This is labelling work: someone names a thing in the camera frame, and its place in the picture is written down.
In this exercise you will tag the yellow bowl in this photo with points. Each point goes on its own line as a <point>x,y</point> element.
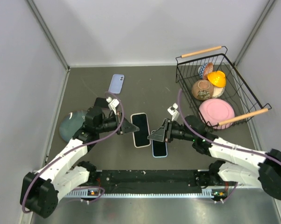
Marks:
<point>217,78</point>

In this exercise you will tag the pink plate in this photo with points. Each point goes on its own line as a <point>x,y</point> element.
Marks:
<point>214,111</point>

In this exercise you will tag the black wire basket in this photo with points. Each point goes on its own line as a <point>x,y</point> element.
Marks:
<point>237,92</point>

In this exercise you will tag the white cream bowl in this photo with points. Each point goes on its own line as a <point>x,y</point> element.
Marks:
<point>218,91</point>

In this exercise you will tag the red patterned shell dish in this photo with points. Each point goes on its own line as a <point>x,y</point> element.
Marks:
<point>208,68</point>

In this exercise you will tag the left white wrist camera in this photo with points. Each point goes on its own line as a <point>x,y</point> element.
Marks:
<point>112,103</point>

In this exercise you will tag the lavender purple phone case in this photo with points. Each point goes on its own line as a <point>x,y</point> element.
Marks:
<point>116,83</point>

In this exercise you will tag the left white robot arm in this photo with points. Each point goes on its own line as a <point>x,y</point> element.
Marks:
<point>43,190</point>

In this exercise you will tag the teal ceramic plate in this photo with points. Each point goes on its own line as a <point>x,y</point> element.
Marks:
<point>71,123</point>

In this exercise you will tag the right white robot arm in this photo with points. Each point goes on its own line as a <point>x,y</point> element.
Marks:
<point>234,163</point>

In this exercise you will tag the blue patterned bowl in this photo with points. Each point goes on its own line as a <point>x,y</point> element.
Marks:
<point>201,70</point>

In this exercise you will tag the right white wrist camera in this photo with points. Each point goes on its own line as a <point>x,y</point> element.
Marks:
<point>173,111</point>

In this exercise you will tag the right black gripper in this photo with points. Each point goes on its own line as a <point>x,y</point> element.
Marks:
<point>165,132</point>

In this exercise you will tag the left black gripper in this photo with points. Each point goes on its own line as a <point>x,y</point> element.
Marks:
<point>127,127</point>

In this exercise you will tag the brown patterned bowl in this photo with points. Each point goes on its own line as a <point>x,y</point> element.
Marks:
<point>202,90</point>

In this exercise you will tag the silver edged black phone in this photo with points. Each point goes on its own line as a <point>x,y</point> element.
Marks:
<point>140,130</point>

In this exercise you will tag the cream white phone case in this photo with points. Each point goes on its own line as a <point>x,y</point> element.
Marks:
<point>140,130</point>

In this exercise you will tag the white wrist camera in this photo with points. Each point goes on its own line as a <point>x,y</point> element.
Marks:
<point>112,103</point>
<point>173,111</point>

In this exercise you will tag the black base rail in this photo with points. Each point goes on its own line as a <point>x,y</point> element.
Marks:
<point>155,181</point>

